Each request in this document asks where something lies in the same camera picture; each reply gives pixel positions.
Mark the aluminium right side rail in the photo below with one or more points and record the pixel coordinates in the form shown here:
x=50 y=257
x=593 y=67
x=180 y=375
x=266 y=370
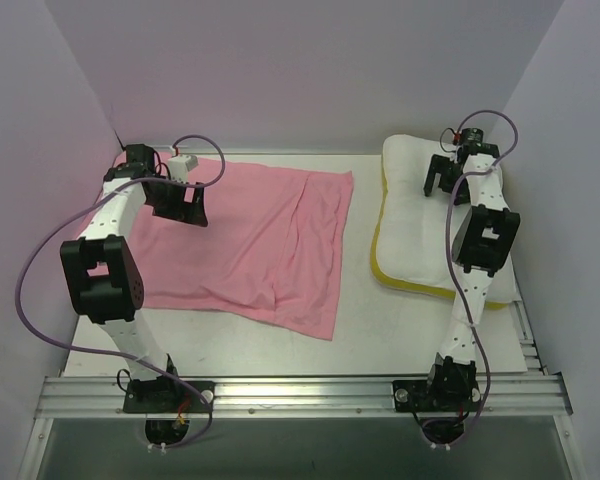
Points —
x=526 y=338

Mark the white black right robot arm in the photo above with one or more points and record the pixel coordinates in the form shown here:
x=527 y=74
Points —
x=479 y=232

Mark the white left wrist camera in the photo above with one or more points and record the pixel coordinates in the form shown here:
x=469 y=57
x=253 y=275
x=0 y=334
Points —
x=180 y=165

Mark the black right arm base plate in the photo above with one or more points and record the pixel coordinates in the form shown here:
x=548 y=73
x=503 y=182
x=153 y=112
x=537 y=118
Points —
x=415 y=396

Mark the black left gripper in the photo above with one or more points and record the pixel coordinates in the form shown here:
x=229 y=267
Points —
x=181 y=209

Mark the pink fabric pillowcase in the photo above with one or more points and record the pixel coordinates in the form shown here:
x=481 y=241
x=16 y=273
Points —
x=272 y=251

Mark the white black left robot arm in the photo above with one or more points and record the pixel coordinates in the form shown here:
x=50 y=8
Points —
x=103 y=279

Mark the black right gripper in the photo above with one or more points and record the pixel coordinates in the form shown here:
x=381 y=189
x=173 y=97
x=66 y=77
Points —
x=443 y=167

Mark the white pillow yellow edge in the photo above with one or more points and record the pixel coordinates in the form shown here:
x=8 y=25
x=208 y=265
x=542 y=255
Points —
x=408 y=250

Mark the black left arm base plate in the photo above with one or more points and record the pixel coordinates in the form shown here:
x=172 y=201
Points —
x=166 y=396

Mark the aluminium front frame rail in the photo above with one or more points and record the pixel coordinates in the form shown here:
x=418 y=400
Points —
x=305 y=397

